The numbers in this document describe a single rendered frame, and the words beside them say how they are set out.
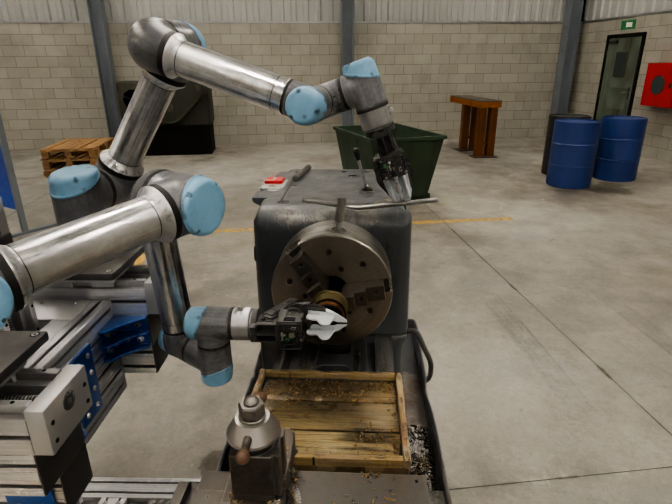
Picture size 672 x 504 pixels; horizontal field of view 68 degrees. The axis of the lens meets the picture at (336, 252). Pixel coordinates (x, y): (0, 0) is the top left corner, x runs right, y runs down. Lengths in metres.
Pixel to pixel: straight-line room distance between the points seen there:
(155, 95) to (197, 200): 0.43
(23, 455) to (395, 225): 0.97
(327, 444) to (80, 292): 0.74
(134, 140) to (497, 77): 11.07
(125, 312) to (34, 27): 10.80
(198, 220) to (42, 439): 0.45
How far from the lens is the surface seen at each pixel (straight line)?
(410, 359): 2.02
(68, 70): 11.81
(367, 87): 1.14
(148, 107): 1.36
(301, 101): 1.03
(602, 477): 2.54
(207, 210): 1.00
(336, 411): 1.20
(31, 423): 0.98
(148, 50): 1.18
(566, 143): 7.45
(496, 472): 2.41
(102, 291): 1.40
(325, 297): 1.17
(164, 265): 1.18
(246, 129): 11.18
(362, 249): 1.23
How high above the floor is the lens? 1.63
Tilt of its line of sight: 21 degrees down
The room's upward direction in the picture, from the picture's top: straight up
